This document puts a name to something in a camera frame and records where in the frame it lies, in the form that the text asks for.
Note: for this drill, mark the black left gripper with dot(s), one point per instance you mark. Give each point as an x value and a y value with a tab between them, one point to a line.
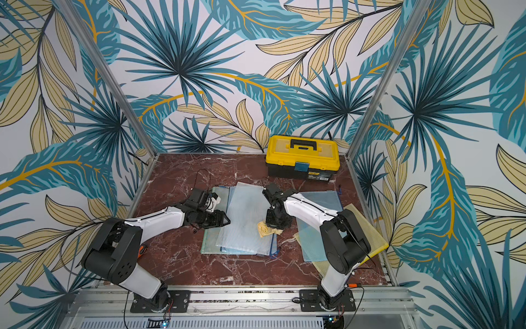
218	220

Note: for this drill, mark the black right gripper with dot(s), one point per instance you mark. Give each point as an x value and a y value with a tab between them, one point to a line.
277	220

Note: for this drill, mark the cream wiping cloth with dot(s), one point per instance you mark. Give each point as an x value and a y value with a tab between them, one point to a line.
265	231

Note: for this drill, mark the white blue-edged mesh document bag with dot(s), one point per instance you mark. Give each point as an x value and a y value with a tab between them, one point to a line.
246	218

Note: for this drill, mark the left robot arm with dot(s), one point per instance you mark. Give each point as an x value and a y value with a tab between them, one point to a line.
113	253

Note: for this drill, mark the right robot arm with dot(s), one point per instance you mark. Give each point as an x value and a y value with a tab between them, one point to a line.
344	241

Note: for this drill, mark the green-edged mesh document bag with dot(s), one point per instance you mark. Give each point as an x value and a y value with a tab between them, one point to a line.
209	245

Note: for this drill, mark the light blue mesh document bag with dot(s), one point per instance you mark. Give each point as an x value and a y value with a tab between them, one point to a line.
230	249

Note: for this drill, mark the yellow black toolbox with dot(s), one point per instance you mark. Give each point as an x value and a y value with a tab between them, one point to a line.
302	158

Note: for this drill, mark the orange screwdriver left side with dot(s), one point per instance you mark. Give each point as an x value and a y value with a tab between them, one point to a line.
142	250

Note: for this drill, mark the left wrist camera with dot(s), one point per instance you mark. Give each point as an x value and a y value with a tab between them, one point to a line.
200	200

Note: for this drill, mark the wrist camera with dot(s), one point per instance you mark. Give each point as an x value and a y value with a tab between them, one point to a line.
274	194
200	200

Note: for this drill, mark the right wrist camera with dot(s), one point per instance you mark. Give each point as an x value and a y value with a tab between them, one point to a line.
274	194

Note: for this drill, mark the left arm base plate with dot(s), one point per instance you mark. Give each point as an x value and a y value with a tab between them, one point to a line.
171	301

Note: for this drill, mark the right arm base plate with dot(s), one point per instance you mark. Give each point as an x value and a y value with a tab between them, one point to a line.
317	300

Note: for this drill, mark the aluminium front rail frame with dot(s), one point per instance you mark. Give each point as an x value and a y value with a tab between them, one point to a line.
245	307

